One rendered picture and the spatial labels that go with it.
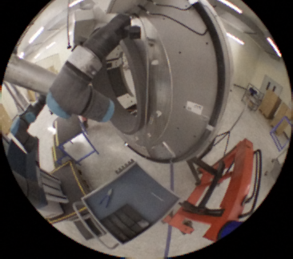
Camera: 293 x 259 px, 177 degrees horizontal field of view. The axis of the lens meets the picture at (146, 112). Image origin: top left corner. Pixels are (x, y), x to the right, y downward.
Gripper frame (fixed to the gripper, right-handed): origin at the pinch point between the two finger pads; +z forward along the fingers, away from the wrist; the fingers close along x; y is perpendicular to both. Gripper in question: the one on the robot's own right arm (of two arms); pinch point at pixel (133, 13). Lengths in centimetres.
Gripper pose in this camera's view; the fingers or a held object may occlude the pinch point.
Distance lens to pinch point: 37.7
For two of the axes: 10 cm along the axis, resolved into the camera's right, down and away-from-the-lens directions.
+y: 8.1, 5.8, 0.6
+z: 5.8, -8.2, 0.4
